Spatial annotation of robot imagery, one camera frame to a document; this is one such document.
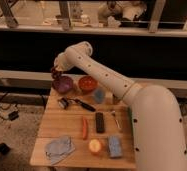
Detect black handled peeler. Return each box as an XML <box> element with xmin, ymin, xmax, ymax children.
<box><xmin>58</xmin><ymin>97</ymin><xmax>96</xmax><ymax>112</ymax></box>

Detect yellow red apple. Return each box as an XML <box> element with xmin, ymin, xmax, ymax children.
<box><xmin>88</xmin><ymin>139</ymin><xmax>102</xmax><ymax>154</ymax></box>

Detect black rectangular block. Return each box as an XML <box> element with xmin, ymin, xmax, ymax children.
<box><xmin>95</xmin><ymin>112</ymin><xmax>105</xmax><ymax>133</ymax></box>

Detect wooden table board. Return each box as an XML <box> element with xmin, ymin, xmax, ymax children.
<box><xmin>30</xmin><ymin>85</ymin><xmax>136</xmax><ymax>171</ymax></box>

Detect blue cup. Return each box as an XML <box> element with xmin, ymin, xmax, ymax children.
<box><xmin>93</xmin><ymin>88</ymin><xmax>105</xmax><ymax>104</ymax></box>

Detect black power adapter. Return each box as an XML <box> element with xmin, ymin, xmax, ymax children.
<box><xmin>8</xmin><ymin>111</ymin><xmax>19</xmax><ymax>121</ymax></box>

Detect orange carrot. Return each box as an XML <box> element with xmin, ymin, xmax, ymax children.
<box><xmin>82</xmin><ymin>117</ymin><xmax>88</xmax><ymax>140</ymax></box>

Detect blue sponge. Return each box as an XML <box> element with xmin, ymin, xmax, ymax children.
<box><xmin>108</xmin><ymin>136</ymin><xmax>122</xmax><ymax>158</ymax></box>

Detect purple bowl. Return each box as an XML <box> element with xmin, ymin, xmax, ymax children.
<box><xmin>52</xmin><ymin>76</ymin><xmax>73</xmax><ymax>94</ymax></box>

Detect orange bowl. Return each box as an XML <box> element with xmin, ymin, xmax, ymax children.
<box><xmin>78</xmin><ymin>76</ymin><xmax>98</xmax><ymax>93</ymax></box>

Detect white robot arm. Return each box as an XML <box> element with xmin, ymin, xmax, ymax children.
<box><xmin>54</xmin><ymin>41</ymin><xmax>187</xmax><ymax>171</ymax></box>

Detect grey blue cloth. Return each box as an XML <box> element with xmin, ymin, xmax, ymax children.
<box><xmin>45</xmin><ymin>136</ymin><xmax>75</xmax><ymax>165</ymax></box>

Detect dark red grapes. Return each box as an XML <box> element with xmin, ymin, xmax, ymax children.
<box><xmin>51</xmin><ymin>67</ymin><xmax>62</xmax><ymax>80</ymax></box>

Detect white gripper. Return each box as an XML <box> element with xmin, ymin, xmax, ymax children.
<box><xmin>54</xmin><ymin>53</ymin><xmax>66</xmax><ymax>71</ymax></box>

